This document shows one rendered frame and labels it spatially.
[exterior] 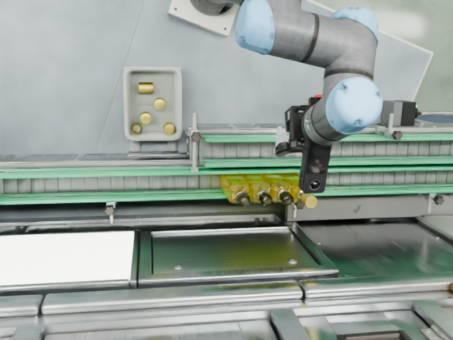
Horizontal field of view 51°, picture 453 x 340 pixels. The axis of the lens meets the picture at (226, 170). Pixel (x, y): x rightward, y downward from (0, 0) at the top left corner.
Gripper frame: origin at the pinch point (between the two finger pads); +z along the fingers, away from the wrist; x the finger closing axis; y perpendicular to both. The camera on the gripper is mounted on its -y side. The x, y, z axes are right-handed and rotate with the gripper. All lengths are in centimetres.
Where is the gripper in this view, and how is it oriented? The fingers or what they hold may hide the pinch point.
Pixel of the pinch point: (291, 154)
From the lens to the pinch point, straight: 103.3
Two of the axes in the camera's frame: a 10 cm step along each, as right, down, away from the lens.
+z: -1.5, 1.3, 9.8
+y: -0.4, -9.9, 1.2
